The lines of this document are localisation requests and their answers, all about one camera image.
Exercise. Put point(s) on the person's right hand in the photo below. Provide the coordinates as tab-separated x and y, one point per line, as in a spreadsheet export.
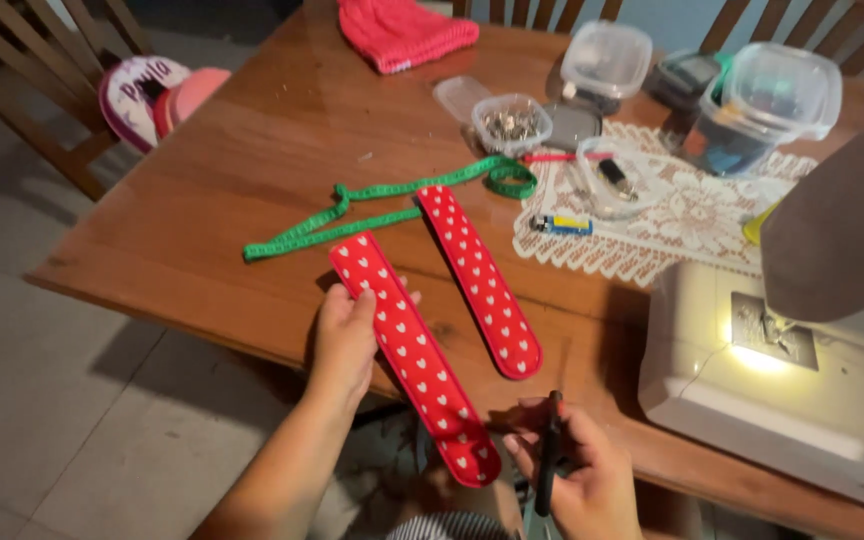
589	480

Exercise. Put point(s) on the person's left hand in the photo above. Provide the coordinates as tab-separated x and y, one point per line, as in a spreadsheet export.
342	345

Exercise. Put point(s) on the person's striped clothing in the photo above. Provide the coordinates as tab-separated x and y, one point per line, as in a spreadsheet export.
447	527

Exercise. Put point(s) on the green measuring tape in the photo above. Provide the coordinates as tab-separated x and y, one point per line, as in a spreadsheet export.
372	193

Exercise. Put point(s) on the white sewing machine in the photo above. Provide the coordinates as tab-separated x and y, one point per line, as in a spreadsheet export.
814	405

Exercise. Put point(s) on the blue and yellow lighter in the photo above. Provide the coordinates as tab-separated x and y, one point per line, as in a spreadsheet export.
563	224

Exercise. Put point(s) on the clear plastic lid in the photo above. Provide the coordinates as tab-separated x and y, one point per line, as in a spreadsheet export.
458	96

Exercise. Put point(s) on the clear tub of metal clips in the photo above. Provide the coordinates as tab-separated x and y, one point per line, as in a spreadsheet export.
511	124

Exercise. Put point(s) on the small clear open container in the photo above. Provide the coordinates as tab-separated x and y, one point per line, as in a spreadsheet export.
612	202

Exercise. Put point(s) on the white lace doily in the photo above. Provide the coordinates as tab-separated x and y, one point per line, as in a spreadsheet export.
694	217

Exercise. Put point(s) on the pink pen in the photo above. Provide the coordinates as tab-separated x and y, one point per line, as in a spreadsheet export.
559	157

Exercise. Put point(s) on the black and metal small tool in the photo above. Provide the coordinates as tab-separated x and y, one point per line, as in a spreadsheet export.
616	178

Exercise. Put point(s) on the yellow plastic piece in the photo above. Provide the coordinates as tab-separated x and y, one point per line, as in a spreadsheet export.
758	223

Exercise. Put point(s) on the grey round tin lid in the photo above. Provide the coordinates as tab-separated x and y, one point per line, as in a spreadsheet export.
573	126

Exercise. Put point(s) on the pink and white caps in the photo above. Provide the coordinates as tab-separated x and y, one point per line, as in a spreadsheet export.
139	97

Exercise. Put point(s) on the pink knitted hat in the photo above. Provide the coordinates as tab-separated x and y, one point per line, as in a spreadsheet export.
402	30

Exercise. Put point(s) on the wooden slatted chair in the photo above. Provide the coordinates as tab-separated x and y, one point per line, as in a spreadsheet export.
19	82
537	11
852	37

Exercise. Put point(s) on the clear lidded plastic container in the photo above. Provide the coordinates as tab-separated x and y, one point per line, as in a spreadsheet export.
606	58

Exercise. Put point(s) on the dark lidded container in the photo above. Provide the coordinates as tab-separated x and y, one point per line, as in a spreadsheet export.
683	79

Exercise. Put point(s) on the large clear container of supplies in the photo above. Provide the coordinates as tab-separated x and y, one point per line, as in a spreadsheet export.
762	105

